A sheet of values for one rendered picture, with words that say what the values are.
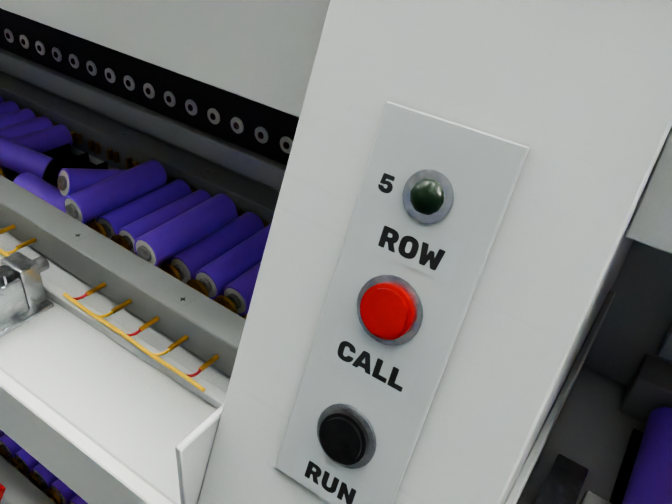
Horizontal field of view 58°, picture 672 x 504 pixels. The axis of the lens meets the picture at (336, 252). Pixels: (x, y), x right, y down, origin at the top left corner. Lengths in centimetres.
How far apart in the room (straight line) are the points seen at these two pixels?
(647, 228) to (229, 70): 14
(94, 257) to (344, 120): 20
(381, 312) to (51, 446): 19
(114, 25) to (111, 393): 16
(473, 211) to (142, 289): 20
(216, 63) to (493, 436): 15
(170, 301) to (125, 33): 13
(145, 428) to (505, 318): 18
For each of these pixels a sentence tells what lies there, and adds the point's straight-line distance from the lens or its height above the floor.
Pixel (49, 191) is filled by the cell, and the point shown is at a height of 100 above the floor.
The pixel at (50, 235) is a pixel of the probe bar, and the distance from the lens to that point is 37.
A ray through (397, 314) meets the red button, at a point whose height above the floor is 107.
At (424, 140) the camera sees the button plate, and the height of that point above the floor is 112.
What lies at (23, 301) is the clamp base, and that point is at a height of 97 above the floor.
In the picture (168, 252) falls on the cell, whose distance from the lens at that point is 34.
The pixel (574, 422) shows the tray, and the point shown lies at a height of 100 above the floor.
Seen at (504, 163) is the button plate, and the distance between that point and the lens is 16.
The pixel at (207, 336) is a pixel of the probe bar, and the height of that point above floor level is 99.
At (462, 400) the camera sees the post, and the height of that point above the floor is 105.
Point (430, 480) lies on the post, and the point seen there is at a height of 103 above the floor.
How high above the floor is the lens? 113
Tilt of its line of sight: 17 degrees down
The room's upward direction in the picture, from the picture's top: 17 degrees clockwise
